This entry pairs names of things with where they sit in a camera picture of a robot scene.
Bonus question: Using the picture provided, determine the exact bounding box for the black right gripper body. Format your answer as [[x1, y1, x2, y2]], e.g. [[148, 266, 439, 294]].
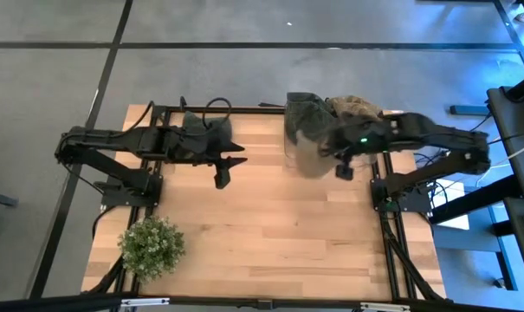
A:
[[329, 119, 393, 163]]

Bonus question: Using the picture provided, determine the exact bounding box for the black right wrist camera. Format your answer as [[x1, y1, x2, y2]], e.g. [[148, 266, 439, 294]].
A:
[[333, 162, 355, 182]]

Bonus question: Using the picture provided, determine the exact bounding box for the dark grey-green hat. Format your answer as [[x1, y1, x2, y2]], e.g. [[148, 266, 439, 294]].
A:
[[284, 91, 337, 146], [182, 110, 236, 151]]

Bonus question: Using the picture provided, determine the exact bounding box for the black aluminium table frame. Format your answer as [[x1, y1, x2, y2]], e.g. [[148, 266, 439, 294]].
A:
[[0, 102, 524, 312]]

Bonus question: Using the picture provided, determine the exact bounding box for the black desk leg beam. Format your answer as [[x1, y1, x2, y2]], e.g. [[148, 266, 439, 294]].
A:
[[429, 172, 524, 226]]

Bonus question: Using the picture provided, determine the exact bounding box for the camouflage hat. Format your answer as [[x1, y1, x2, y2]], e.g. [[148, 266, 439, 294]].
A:
[[328, 94, 384, 125]]

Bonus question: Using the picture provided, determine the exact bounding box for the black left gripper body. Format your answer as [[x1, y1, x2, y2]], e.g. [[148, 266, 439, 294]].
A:
[[165, 129, 224, 169]]

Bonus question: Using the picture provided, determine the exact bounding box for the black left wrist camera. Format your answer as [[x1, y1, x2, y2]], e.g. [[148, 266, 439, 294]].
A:
[[212, 166, 233, 191]]

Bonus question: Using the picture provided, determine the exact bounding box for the black looped cable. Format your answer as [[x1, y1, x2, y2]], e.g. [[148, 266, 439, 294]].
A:
[[202, 97, 233, 131]]

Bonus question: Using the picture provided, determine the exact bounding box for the silver metal bracket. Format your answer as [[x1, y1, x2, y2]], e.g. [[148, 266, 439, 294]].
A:
[[120, 296, 171, 309], [359, 302, 412, 312]]

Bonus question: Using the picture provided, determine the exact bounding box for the green potted plant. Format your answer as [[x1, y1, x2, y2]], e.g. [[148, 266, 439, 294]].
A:
[[117, 215, 187, 283]]

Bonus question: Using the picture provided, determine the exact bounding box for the blue-grey desk foot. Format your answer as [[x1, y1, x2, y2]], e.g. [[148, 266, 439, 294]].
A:
[[450, 103, 490, 116]]

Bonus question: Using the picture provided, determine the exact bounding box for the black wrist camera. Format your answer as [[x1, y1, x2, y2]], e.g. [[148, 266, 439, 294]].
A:
[[212, 166, 233, 191], [333, 162, 355, 182]]

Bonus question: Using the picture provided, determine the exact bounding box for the dark office desk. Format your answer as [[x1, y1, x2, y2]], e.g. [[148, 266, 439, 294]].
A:
[[502, 197, 524, 281], [485, 68, 524, 200]]

